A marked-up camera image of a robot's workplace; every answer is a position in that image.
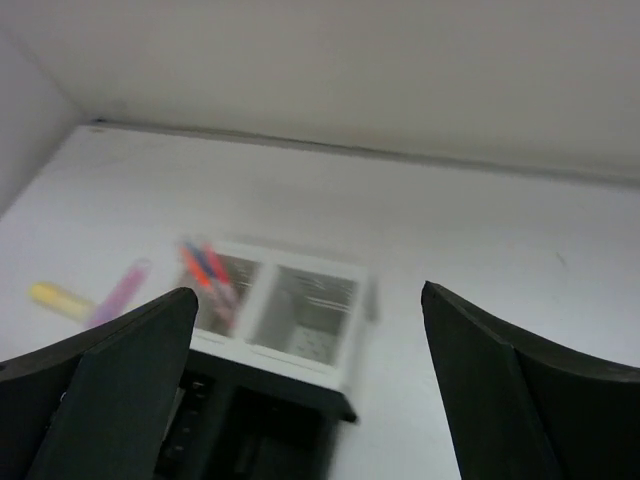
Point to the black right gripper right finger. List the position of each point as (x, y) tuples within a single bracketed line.
[(520, 406)]

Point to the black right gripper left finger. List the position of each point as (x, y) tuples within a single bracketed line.
[(96, 405)]

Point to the red pen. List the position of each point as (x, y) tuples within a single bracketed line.
[(223, 283), (194, 267)]

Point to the blue highlighter pen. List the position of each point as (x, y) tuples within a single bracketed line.
[(216, 289)]

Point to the purple highlighter marker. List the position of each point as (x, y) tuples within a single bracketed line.
[(121, 295)]

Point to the yellow highlighter marker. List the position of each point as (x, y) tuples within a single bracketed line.
[(61, 301)]

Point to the black slotted organizer box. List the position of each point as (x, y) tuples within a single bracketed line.
[(233, 421)]

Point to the white slotted organizer box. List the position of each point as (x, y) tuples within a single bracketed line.
[(300, 316)]

